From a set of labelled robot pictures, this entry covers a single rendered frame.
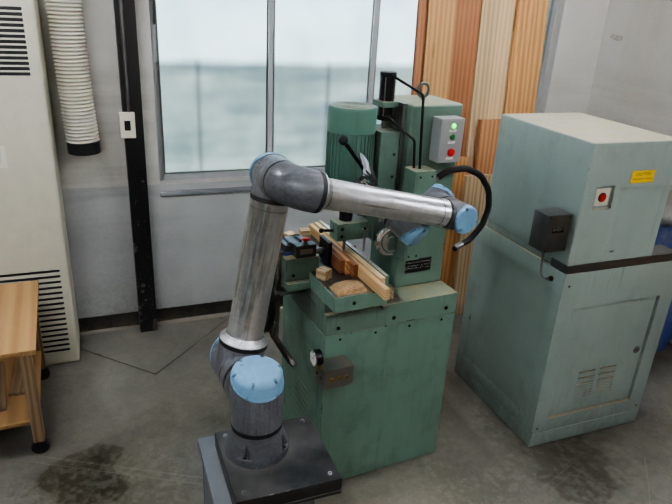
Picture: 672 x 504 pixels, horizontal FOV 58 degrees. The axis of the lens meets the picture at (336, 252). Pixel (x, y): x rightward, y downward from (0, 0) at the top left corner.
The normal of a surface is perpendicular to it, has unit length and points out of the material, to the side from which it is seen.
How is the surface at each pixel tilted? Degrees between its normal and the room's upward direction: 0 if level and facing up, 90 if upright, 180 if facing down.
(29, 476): 0
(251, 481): 1
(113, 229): 90
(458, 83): 87
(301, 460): 1
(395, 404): 90
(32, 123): 90
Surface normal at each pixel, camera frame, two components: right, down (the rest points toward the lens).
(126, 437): 0.05, -0.92
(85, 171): 0.36, 0.38
